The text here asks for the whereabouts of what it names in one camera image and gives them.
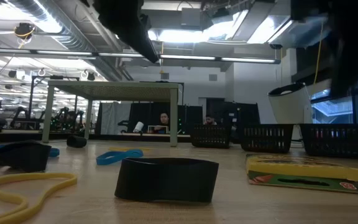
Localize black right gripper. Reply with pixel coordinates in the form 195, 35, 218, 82
327, 0, 358, 98

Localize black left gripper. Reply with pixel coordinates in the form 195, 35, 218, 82
93, 0, 160, 64

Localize yellow green crayon box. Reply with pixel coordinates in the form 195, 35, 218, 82
246, 154, 358, 196

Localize black mesh plastic basket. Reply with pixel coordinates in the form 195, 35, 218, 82
299, 123, 358, 159
240, 123, 295, 154
190, 123, 232, 149

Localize small black rubber band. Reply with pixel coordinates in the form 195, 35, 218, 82
66, 134, 88, 149

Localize wide black rubber band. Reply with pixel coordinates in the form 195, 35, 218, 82
114, 157, 220, 203

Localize black pouch object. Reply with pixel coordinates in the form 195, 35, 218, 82
0, 139, 53, 174

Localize yellow rubber band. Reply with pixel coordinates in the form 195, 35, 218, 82
0, 172, 78, 224

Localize long ceiling light bar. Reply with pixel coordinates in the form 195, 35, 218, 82
0, 47, 282, 65

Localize green perforated metal shelf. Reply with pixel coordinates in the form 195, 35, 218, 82
41, 80, 180, 147

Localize grey ceiling box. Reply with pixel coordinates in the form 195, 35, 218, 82
180, 7, 202, 27

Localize white cylindrical device black rim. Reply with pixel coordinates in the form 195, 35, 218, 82
267, 82, 314, 125

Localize black partition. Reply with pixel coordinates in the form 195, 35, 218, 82
206, 98, 260, 125
127, 101, 203, 134

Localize person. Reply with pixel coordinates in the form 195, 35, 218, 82
203, 114, 218, 126
153, 112, 176, 134

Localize grey curtain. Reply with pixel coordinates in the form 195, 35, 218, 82
99, 101, 132, 135

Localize white cylindrical background object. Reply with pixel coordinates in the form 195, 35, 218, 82
132, 121, 145, 134

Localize background robot station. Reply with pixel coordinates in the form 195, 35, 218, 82
11, 106, 85, 131

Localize yellow hanging cable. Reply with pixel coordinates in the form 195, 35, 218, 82
312, 21, 325, 86

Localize black ceiling cable reel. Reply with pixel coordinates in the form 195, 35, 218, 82
13, 22, 37, 41

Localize black table frame rails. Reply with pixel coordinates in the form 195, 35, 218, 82
0, 130, 195, 144

